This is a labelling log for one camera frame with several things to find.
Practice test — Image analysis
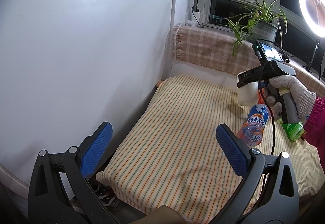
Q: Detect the white plastic cup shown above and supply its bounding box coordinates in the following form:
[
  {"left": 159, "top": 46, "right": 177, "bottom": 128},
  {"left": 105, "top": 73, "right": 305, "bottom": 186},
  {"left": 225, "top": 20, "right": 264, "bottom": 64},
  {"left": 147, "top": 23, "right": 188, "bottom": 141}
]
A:
[{"left": 237, "top": 82, "right": 258, "bottom": 107}]

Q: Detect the pink sleeve right forearm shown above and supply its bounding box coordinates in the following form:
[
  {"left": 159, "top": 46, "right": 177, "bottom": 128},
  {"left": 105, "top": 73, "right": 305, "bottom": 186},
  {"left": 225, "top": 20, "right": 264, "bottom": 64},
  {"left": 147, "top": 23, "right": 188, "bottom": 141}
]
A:
[{"left": 304, "top": 97, "right": 324, "bottom": 146}]

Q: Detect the green printed cup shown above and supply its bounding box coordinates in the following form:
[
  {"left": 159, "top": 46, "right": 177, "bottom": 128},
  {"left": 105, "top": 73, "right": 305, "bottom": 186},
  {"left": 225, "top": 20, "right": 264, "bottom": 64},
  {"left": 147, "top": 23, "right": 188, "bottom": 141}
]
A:
[{"left": 279, "top": 119, "right": 305, "bottom": 142}]

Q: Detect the right hand in knit glove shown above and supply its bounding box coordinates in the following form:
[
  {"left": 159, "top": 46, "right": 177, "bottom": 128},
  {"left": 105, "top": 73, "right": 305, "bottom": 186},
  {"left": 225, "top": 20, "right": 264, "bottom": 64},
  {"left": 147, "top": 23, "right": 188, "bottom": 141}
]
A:
[{"left": 270, "top": 75, "right": 316, "bottom": 124}]

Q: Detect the sneaker under table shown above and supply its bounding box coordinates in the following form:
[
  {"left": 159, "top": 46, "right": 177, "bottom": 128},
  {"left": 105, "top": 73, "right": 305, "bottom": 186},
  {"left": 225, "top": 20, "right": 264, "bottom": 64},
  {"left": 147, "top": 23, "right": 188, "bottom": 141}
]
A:
[{"left": 90, "top": 181, "right": 120, "bottom": 208}]

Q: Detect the spider plant in grey pot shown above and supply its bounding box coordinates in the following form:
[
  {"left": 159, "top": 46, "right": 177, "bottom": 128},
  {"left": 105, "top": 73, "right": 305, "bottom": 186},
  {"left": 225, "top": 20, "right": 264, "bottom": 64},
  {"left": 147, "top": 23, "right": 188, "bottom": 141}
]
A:
[{"left": 223, "top": 0, "right": 288, "bottom": 56}]

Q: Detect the plaid beige sill cloth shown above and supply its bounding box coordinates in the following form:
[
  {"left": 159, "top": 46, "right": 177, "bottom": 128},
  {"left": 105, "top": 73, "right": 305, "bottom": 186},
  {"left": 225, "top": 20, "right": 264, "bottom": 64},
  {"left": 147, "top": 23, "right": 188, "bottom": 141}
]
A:
[{"left": 173, "top": 23, "right": 325, "bottom": 98}]

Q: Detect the white power strip with plugs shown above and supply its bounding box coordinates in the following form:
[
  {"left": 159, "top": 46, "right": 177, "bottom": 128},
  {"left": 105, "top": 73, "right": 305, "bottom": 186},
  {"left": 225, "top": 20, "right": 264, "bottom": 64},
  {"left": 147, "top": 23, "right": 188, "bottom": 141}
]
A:
[{"left": 187, "top": 5, "right": 206, "bottom": 28}]

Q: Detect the striped yellow table cloth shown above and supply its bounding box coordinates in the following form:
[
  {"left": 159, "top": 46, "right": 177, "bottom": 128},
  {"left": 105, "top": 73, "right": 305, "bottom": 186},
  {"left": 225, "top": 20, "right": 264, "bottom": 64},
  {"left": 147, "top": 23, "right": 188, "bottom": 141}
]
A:
[{"left": 96, "top": 74, "right": 325, "bottom": 223}]

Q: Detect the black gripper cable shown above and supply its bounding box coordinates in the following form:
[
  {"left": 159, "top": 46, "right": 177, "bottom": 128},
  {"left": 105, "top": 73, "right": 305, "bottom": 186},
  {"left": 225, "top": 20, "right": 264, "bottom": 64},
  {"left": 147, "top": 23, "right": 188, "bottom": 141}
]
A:
[{"left": 257, "top": 42, "right": 290, "bottom": 156}]

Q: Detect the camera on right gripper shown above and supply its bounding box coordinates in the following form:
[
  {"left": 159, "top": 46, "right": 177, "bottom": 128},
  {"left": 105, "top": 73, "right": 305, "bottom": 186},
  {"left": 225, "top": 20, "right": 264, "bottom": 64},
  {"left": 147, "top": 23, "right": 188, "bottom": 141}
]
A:
[{"left": 252, "top": 38, "right": 285, "bottom": 66}]

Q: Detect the ring light on tripod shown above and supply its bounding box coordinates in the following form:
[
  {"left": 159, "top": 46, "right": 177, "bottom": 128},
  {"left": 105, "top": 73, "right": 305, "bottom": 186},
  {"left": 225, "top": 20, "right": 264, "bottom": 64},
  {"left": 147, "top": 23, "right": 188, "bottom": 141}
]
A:
[{"left": 299, "top": 0, "right": 324, "bottom": 71}]

